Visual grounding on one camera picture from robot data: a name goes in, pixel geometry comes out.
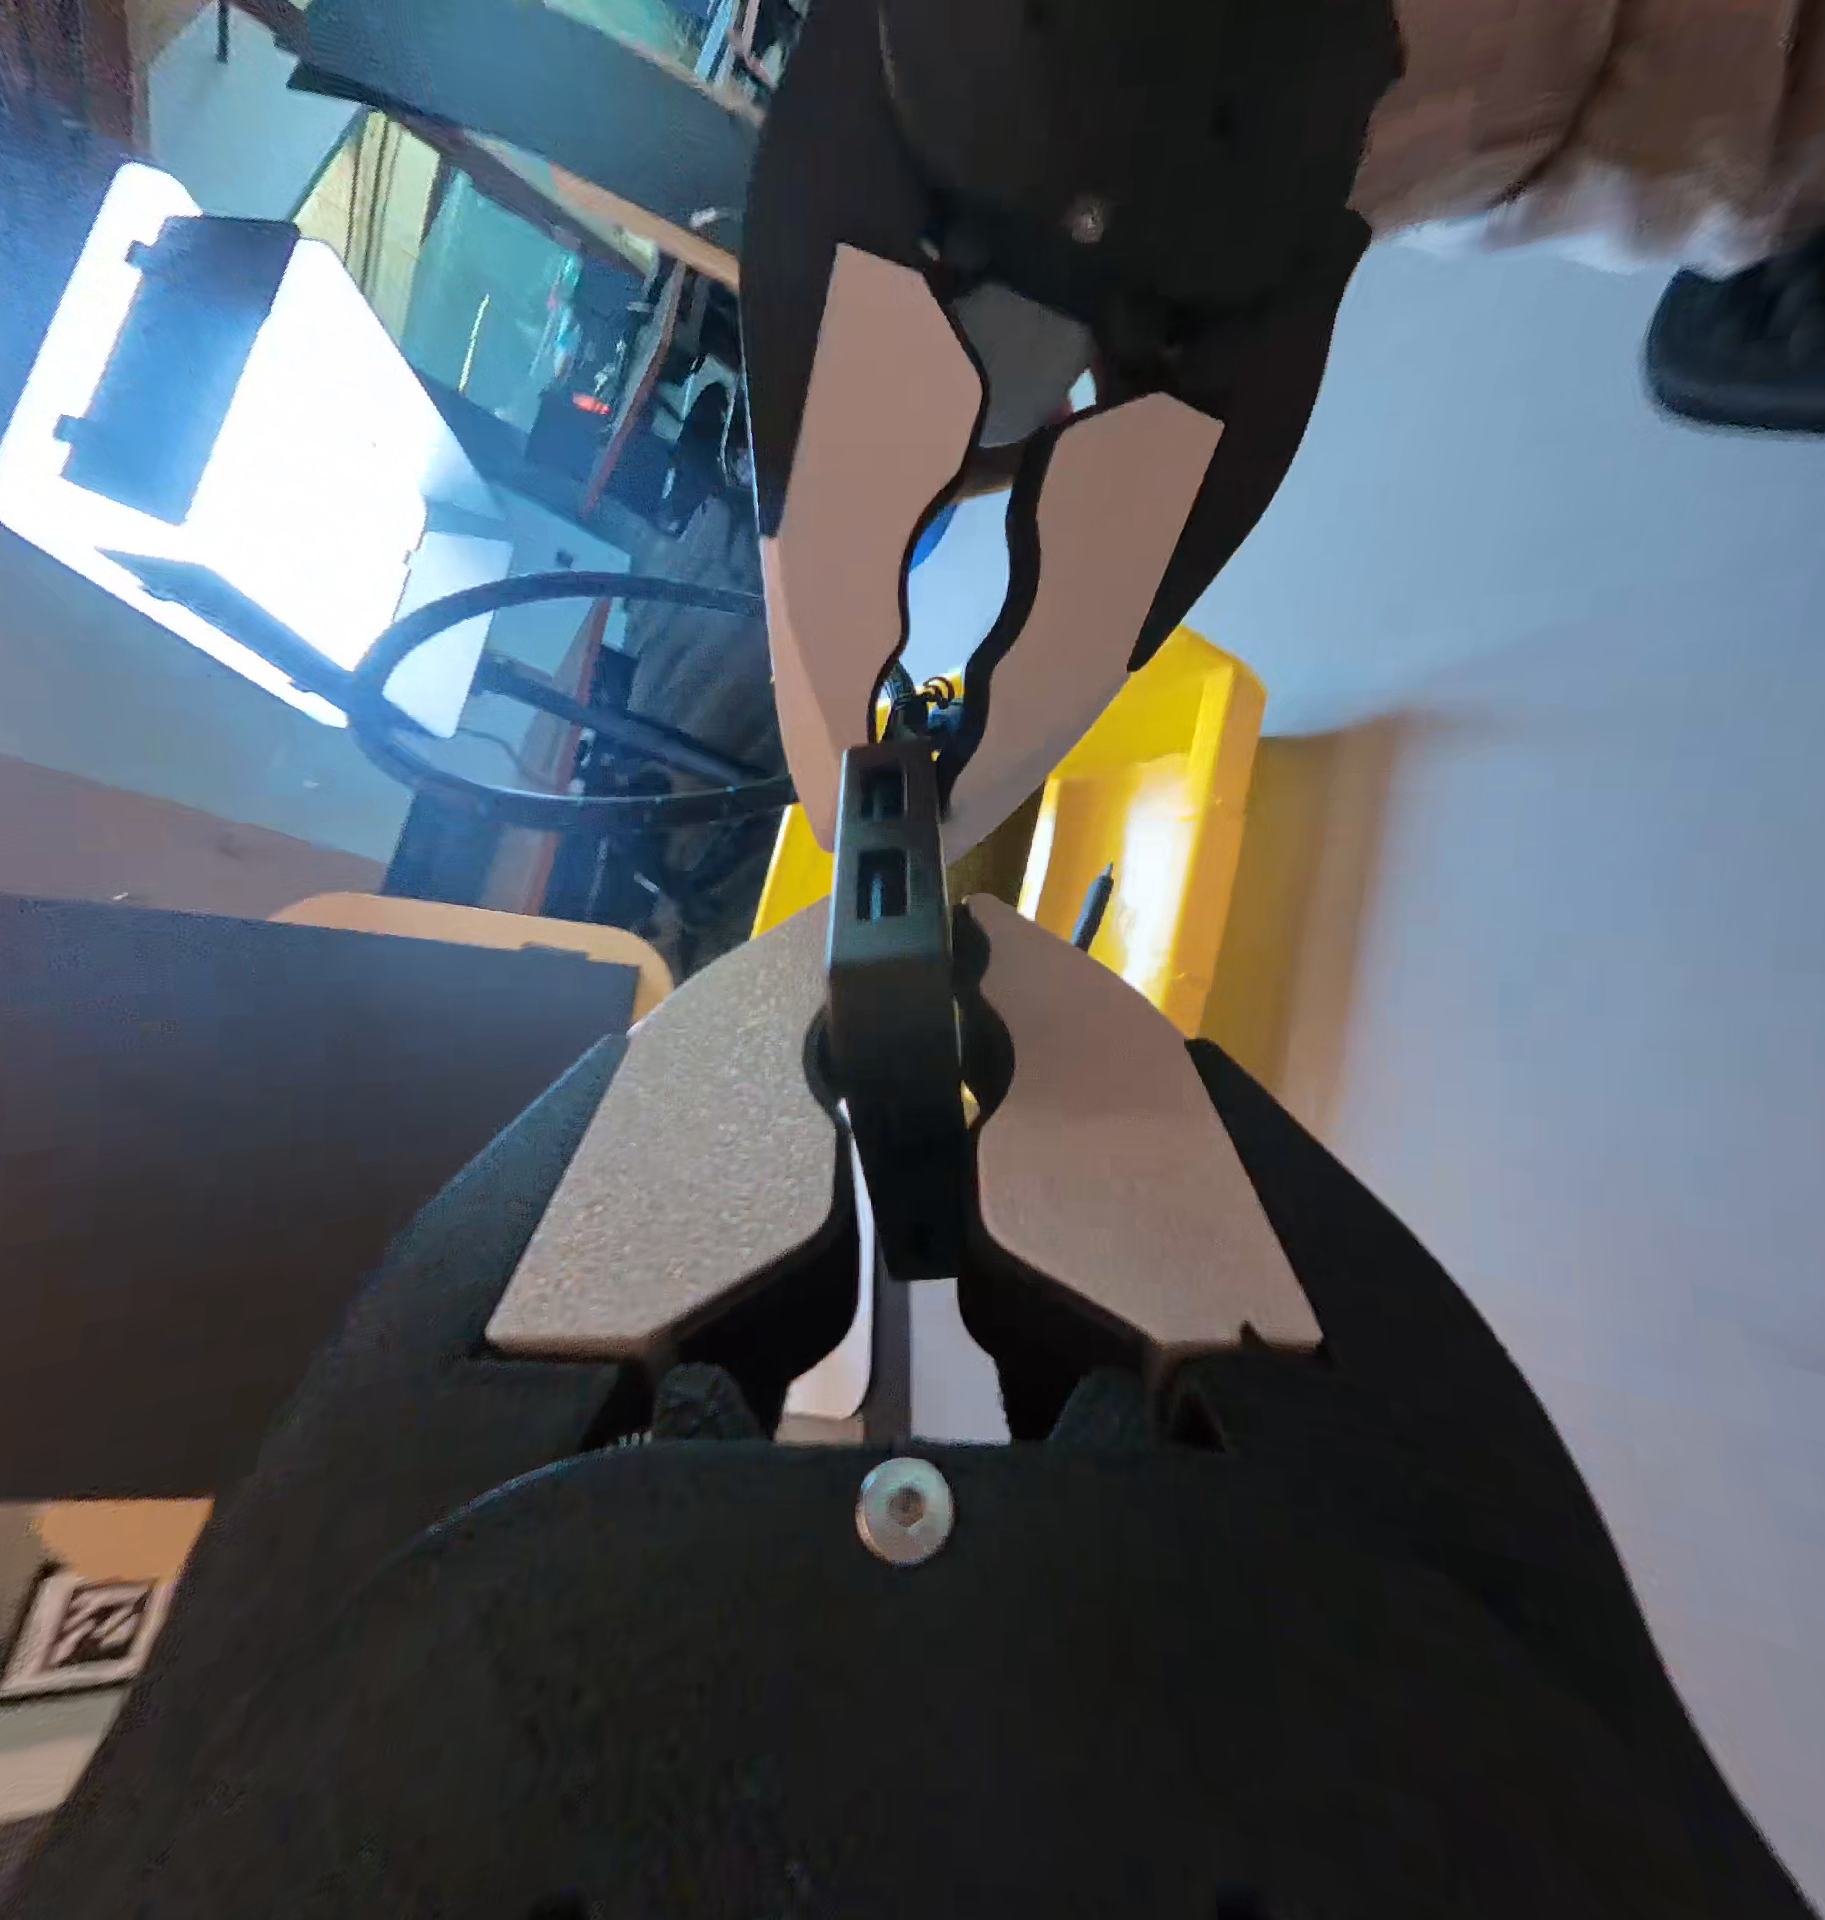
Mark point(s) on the yellow plastic bin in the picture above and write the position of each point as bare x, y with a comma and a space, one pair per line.
1184, 811

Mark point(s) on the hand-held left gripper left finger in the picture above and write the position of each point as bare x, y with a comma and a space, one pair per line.
670, 1185

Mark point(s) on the black foam pad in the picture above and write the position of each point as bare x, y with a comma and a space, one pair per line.
1766, 346

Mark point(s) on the bright softbox light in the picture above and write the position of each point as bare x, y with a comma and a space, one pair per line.
251, 450

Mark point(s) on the black panel with wooden rim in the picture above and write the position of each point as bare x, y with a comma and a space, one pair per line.
225, 1202
521, 105

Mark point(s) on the black adapter box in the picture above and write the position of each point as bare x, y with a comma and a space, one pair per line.
898, 1022

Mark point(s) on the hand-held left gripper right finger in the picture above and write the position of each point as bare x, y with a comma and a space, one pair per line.
1137, 1169

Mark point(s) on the person's right forearm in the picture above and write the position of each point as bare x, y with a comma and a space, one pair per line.
1632, 123

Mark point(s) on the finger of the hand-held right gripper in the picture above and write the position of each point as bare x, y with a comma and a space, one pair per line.
1108, 571
852, 482

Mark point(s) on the white square marker tag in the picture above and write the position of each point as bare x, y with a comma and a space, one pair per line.
78, 1629

